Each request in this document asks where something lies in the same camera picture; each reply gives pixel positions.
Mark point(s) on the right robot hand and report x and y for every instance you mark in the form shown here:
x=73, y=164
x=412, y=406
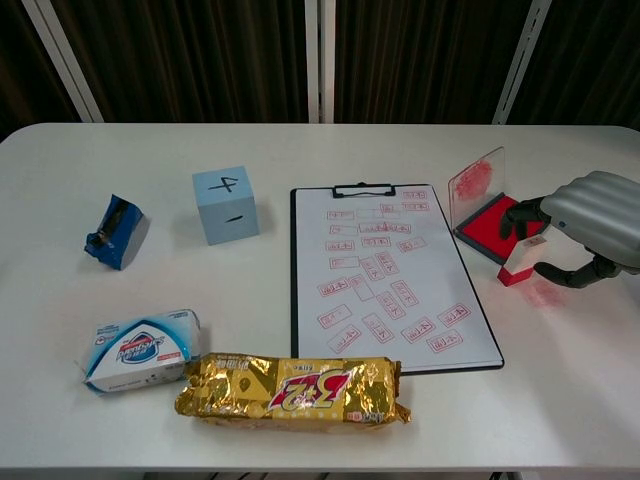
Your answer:
x=600, y=215

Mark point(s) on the white stamp with red base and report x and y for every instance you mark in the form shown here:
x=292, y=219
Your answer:
x=522, y=262

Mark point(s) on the red ink pad clear lid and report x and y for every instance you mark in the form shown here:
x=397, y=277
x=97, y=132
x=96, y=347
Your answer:
x=482, y=227

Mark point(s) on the black clipboard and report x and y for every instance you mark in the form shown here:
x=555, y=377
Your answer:
x=362, y=190

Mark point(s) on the gold biscuit packet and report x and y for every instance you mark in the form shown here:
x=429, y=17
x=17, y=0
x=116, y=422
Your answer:
x=290, y=395

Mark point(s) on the light blue cube marked 4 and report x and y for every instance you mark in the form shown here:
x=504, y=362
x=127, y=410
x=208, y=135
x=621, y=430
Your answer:
x=227, y=210

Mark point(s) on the dark pleated curtain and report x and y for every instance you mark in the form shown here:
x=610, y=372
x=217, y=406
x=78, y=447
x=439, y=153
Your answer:
x=200, y=55

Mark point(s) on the white blue soap box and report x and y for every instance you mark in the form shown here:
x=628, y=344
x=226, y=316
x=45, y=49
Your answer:
x=140, y=350

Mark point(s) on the white slotted frame post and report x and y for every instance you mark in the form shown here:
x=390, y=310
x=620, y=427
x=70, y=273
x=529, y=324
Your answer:
x=520, y=65

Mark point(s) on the white double frame post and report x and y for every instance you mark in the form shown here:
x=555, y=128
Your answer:
x=320, y=60

